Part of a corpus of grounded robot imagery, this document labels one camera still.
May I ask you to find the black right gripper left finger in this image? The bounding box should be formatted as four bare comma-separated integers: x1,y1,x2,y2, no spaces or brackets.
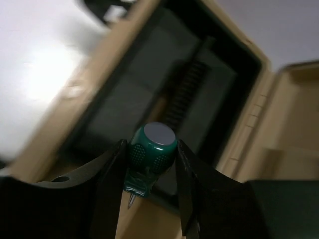
0,139,128,239

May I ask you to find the black toolbox tray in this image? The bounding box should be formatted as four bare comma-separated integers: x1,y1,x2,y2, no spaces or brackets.
59,0,265,210

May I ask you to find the green stubby screwdriver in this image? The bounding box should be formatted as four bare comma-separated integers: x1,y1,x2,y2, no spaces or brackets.
124,122,177,209

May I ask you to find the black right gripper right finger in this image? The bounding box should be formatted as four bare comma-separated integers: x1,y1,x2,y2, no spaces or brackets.
174,138,319,239

